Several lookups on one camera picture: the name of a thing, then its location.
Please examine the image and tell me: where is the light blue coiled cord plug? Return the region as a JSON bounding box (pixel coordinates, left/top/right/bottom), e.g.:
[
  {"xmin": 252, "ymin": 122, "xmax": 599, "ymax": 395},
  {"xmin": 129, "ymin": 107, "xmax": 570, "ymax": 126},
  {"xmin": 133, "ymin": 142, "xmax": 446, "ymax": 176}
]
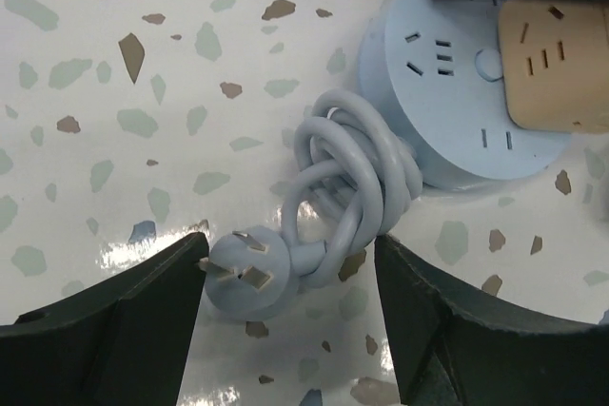
[{"xmin": 199, "ymin": 88, "xmax": 423, "ymax": 321}]

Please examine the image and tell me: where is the light blue round power socket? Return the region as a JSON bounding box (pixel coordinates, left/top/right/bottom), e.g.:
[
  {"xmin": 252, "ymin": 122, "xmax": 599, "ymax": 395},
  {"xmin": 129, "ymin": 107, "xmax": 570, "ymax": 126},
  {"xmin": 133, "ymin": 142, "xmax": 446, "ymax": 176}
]
[{"xmin": 358, "ymin": 0, "xmax": 571, "ymax": 190}]

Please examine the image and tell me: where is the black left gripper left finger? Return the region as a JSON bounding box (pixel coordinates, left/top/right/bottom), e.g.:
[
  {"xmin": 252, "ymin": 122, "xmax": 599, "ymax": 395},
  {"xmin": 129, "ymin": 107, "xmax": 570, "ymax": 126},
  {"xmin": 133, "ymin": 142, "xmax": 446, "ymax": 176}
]
[{"xmin": 1, "ymin": 232, "xmax": 209, "ymax": 405}]

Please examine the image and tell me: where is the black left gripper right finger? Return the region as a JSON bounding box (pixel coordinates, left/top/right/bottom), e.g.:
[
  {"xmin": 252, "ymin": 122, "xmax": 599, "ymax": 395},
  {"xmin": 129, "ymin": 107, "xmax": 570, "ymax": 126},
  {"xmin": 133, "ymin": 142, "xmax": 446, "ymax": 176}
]
[{"xmin": 374, "ymin": 236, "xmax": 608, "ymax": 405}]

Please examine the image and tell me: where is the beige cube socket adapter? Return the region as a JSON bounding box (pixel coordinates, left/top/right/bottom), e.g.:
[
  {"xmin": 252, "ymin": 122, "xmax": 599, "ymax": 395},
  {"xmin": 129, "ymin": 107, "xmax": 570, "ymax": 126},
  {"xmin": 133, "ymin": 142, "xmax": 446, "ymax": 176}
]
[{"xmin": 498, "ymin": 0, "xmax": 608, "ymax": 134}]

